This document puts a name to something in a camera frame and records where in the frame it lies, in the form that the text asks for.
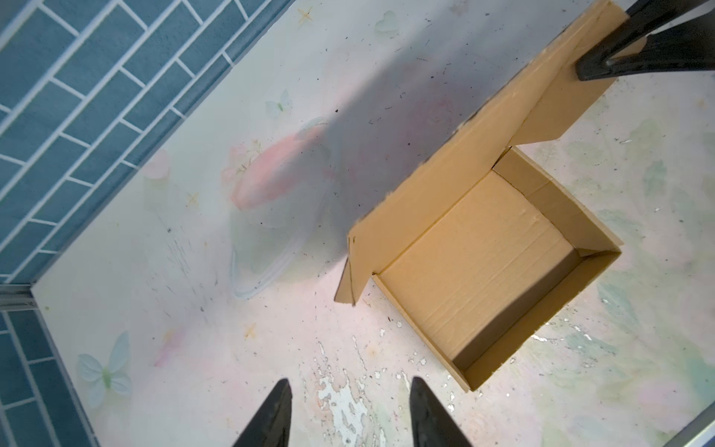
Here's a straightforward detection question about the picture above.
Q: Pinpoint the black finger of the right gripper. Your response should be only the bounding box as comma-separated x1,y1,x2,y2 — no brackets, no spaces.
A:
580,0,711,65
575,22,714,81

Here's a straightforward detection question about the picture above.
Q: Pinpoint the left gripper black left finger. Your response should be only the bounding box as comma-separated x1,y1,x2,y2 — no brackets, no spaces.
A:
233,378,292,447

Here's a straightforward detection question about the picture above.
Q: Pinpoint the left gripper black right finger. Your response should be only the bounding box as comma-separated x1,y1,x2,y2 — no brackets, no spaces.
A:
409,376,472,447

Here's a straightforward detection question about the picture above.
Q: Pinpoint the brown cardboard paper box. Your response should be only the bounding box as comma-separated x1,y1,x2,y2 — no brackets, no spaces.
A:
334,1,627,391

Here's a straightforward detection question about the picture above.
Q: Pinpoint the aluminium front rail frame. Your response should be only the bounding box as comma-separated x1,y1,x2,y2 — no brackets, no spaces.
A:
664,402,715,447

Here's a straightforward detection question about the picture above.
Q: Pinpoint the left aluminium corner post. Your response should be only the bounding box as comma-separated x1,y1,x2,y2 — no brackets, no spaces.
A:
0,284,37,311

